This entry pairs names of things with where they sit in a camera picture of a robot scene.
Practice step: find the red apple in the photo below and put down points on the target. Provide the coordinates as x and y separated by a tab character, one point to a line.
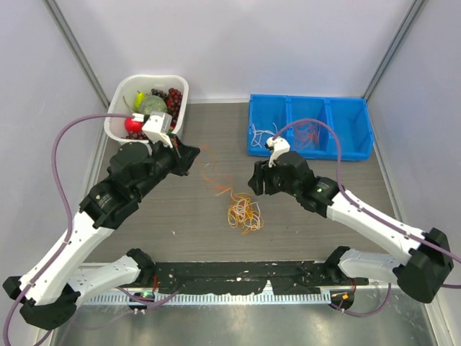
133	126

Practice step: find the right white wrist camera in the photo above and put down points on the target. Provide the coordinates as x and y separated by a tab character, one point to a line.
277	146

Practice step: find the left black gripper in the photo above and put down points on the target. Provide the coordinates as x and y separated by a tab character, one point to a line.
184	155

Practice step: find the dark grapes front bunch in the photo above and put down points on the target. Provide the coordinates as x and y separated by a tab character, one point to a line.
139	136

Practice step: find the white slotted cable duct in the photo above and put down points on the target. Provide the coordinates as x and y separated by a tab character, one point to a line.
267	297

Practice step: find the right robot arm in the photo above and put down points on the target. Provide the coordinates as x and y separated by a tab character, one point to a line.
416	261

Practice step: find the green melon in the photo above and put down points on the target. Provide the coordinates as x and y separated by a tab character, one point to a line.
152	104

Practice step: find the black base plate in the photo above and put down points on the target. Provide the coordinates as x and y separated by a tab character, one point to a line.
244	278

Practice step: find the dark grape bunch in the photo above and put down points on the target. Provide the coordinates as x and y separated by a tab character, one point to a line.
164	96

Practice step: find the red grape bunch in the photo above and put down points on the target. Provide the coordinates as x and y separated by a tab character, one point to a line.
174	102

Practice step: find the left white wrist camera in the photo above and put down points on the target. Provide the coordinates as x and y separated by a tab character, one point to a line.
156	128

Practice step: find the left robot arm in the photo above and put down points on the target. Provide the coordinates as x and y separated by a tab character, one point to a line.
51	292

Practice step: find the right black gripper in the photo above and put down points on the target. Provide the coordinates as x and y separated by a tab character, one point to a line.
256	181

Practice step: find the white plastic basket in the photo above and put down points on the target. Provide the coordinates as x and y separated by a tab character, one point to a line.
124	98

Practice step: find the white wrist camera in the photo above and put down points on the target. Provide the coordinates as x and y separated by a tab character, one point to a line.
156	128
277	146

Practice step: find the blue three-compartment bin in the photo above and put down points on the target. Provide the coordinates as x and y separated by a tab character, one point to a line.
347	117

